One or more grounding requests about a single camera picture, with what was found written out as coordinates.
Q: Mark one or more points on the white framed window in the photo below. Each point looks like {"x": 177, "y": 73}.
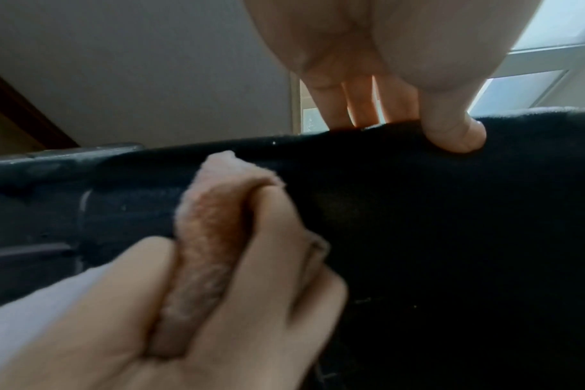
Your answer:
{"x": 538, "y": 64}

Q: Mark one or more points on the black office chair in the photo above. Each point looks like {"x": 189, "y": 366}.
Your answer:
{"x": 442, "y": 247}

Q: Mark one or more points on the pink cleaning cloth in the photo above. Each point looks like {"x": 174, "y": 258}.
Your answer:
{"x": 205, "y": 236}

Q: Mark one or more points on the person's left hand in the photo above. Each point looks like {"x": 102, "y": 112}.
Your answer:
{"x": 394, "y": 45}

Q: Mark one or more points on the person's right hand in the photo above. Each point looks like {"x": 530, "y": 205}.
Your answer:
{"x": 201, "y": 304}

